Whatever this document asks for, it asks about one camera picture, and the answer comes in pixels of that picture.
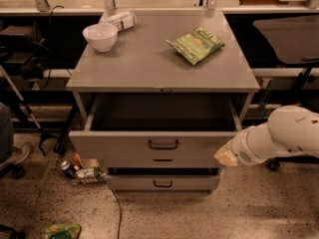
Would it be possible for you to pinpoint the black floor cable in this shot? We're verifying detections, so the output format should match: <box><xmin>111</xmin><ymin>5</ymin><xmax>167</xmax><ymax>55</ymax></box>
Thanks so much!
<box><xmin>111</xmin><ymin>189</ymin><xmax>124</xmax><ymax>239</ymax></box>

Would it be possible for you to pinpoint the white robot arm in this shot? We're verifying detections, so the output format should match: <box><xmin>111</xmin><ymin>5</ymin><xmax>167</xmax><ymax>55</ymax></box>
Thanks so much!
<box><xmin>214</xmin><ymin>106</ymin><xmax>319</xmax><ymax>166</ymax></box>

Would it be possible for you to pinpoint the grey metal drawer cabinet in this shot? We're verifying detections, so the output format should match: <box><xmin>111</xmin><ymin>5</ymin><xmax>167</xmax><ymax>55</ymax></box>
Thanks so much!
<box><xmin>66</xmin><ymin>9</ymin><xmax>261</xmax><ymax>194</ymax></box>

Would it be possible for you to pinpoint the wire basket with cans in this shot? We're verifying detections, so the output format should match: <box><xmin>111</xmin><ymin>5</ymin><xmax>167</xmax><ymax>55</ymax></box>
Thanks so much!
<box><xmin>56</xmin><ymin>129</ymin><xmax>106</xmax><ymax>185</ymax></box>

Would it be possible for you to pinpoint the grey bottom drawer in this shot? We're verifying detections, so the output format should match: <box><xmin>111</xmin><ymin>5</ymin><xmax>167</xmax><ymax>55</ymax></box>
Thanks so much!
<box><xmin>106</xmin><ymin>168</ymin><xmax>221</xmax><ymax>191</ymax></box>

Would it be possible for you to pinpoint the person's shoe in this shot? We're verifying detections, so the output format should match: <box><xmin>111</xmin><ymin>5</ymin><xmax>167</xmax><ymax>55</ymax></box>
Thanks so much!
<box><xmin>0</xmin><ymin>142</ymin><xmax>32</xmax><ymax>169</ymax></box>

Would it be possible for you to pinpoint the white packaged bag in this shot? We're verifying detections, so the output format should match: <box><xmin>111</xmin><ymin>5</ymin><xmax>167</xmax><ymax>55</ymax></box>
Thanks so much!
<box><xmin>100</xmin><ymin>11</ymin><xmax>137</xmax><ymax>32</ymax></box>

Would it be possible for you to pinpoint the grey top drawer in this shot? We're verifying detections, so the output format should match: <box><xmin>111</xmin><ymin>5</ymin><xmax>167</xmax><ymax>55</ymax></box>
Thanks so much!
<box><xmin>70</xmin><ymin>94</ymin><xmax>240</xmax><ymax>168</ymax></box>

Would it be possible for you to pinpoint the white ceramic bowl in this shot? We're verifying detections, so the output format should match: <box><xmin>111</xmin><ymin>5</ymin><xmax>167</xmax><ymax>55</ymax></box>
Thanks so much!
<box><xmin>83</xmin><ymin>23</ymin><xmax>118</xmax><ymax>52</ymax></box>

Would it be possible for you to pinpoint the black office chair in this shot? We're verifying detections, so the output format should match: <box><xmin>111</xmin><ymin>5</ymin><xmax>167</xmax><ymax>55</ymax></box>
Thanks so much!
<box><xmin>253</xmin><ymin>15</ymin><xmax>319</xmax><ymax>169</ymax></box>

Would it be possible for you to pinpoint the grey drawer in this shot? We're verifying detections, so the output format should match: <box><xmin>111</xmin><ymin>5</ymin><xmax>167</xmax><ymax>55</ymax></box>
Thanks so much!
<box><xmin>106</xmin><ymin>168</ymin><xmax>221</xmax><ymax>191</ymax></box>
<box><xmin>70</xmin><ymin>94</ymin><xmax>240</xmax><ymax>168</ymax></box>

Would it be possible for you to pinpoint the green toy on floor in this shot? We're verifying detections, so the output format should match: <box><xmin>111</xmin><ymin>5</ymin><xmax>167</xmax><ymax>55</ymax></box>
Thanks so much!
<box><xmin>45</xmin><ymin>224</ymin><xmax>82</xmax><ymax>239</ymax></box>

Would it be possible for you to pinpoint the green snack bag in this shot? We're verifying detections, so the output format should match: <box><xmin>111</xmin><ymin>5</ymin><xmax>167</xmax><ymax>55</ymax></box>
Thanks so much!
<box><xmin>166</xmin><ymin>27</ymin><xmax>225</xmax><ymax>66</ymax></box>

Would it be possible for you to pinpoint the black tripod stand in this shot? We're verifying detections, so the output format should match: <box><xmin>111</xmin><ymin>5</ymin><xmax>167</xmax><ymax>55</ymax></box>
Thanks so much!
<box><xmin>0</xmin><ymin>65</ymin><xmax>58</xmax><ymax>154</ymax></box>

